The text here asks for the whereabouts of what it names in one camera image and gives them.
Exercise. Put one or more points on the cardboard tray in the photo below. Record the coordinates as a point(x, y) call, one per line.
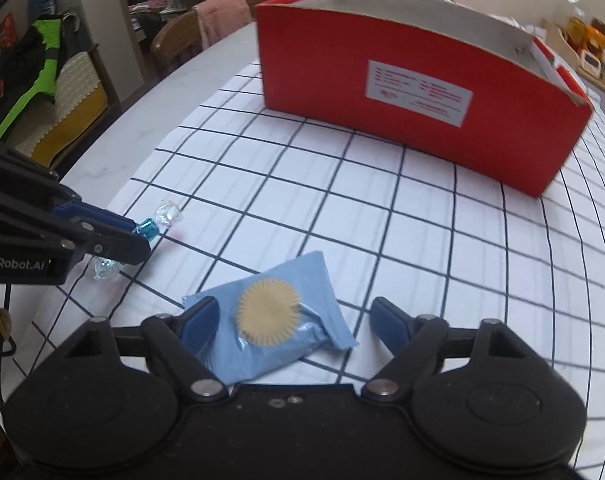
point(562, 45)

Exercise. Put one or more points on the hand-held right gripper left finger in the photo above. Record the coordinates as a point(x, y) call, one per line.
point(202, 321)

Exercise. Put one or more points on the yellow white cushion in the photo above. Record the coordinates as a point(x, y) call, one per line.
point(77, 95)

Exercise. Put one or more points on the orange jar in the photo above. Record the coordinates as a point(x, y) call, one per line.
point(595, 40)

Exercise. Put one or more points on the wooden chair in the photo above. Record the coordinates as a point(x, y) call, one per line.
point(175, 40)

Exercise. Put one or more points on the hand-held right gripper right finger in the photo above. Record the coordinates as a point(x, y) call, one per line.
point(386, 322)

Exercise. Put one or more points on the light blue cookie packet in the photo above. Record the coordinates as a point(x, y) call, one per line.
point(277, 330)

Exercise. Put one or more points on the amber glass bottle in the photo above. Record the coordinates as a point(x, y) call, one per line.
point(577, 22)

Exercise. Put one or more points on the green black jacket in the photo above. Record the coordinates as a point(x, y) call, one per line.
point(32, 70)

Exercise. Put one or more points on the white kitchen timer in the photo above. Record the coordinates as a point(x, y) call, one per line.
point(589, 62)

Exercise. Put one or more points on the blue candy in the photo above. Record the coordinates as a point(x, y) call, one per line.
point(146, 228)

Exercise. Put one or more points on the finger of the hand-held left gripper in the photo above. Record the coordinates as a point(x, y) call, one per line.
point(117, 247)
point(102, 217)

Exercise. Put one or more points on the red cardboard box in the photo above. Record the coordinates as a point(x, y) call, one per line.
point(407, 95)

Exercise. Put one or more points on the pink cloth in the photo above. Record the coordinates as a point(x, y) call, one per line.
point(222, 17)

